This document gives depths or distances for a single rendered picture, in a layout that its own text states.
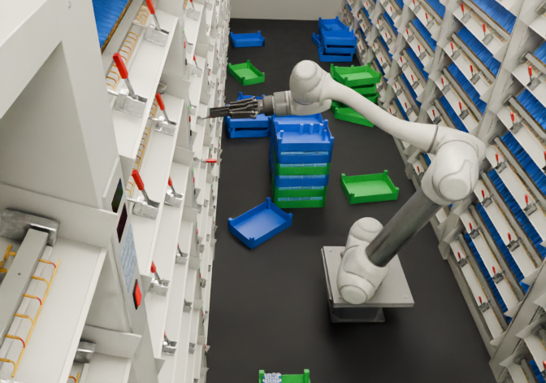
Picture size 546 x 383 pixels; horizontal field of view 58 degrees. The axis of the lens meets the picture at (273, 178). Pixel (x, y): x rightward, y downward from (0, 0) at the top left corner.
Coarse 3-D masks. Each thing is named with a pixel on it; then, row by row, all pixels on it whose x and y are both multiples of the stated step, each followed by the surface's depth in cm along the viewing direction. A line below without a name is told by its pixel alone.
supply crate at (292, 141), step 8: (280, 128) 279; (288, 128) 279; (296, 128) 280; (304, 128) 280; (328, 128) 275; (288, 136) 277; (296, 136) 277; (304, 136) 277; (312, 136) 278; (320, 136) 278; (328, 136) 274; (280, 144) 262; (288, 144) 262; (296, 144) 262; (304, 144) 263; (312, 144) 263; (320, 144) 264; (328, 144) 264
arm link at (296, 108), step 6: (288, 96) 178; (294, 102) 176; (312, 102) 173; (318, 102) 176; (324, 102) 178; (330, 102) 179; (294, 108) 179; (300, 108) 177; (306, 108) 176; (312, 108) 177; (318, 108) 179; (324, 108) 180; (294, 114) 181; (300, 114) 181; (306, 114) 181; (312, 114) 182
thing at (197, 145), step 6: (204, 96) 197; (210, 96) 197; (204, 102) 198; (198, 108) 194; (204, 108) 196; (198, 114) 191; (204, 114) 193; (198, 126) 184; (204, 126) 186; (198, 132) 181; (198, 138) 178; (198, 144) 175; (198, 150) 172; (198, 156) 170; (198, 168) 164; (198, 174) 162; (198, 192) 149
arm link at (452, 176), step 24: (456, 144) 161; (432, 168) 160; (456, 168) 152; (432, 192) 160; (456, 192) 153; (408, 216) 171; (432, 216) 170; (384, 240) 180; (408, 240) 177; (360, 264) 187; (384, 264) 187; (360, 288) 186
